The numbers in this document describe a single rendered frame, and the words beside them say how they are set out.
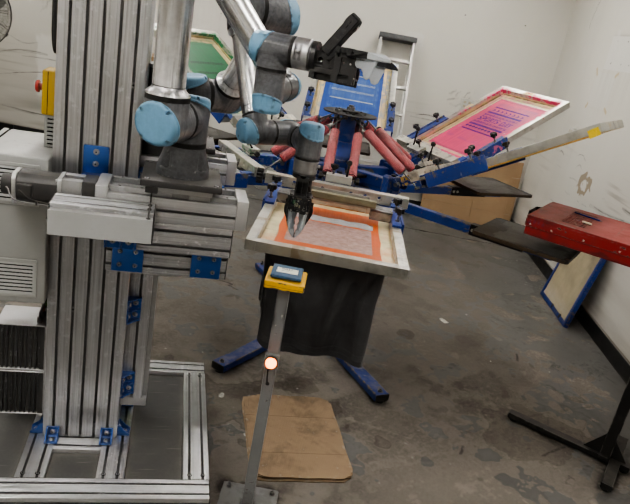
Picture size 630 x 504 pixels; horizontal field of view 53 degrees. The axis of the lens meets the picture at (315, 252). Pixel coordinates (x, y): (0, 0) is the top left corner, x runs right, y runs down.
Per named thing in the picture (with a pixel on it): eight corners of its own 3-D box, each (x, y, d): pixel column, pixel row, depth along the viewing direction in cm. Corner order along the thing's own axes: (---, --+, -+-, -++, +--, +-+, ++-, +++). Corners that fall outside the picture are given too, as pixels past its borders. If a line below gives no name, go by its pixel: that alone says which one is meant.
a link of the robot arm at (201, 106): (213, 141, 185) (219, 95, 180) (194, 148, 172) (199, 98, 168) (176, 133, 187) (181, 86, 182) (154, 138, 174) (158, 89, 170)
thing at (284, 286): (271, 534, 227) (318, 294, 195) (211, 523, 227) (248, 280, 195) (278, 492, 248) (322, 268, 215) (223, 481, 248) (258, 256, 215)
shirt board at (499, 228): (581, 260, 314) (586, 245, 311) (562, 278, 281) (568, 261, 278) (353, 185, 377) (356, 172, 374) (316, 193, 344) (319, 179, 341)
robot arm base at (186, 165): (154, 176, 175) (157, 141, 171) (157, 163, 189) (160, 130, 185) (209, 183, 178) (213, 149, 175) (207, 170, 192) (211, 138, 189)
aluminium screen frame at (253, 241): (407, 280, 221) (409, 270, 220) (243, 249, 222) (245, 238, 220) (395, 217, 295) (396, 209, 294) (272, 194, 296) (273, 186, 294)
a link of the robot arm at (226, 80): (193, 91, 233) (258, -20, 192) (229, 95, 242) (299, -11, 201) (201, 118, 229) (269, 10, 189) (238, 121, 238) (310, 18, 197)
